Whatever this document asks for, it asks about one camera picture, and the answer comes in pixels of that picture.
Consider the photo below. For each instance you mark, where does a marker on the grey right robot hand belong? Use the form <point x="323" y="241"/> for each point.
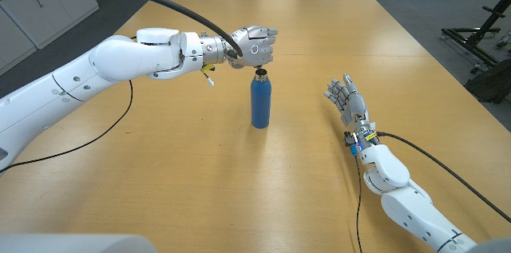
<point x="353" y="105"/>

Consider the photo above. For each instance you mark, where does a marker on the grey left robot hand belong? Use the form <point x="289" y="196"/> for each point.
<point x="255" y="47"/>

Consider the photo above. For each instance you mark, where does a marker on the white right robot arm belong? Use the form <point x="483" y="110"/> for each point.
<point x="407" y="209"/>

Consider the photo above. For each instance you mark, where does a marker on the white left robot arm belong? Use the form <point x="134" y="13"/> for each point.
<point x="120" y="59"/>

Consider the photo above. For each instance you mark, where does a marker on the blue metal bottle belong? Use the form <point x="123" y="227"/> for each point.
<point x="260" y="101"/>

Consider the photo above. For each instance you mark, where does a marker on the black angular base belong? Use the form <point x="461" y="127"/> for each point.
<point x="491" y="81"/>

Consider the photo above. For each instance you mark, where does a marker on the black metal stand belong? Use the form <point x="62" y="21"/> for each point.
<point x="489" y="21"/>

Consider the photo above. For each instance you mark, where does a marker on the long white cabinet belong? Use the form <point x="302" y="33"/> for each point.
<point x="24" y="33"/>

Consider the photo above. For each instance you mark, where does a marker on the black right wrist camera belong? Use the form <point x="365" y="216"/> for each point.
<point x="350" y="138"/>

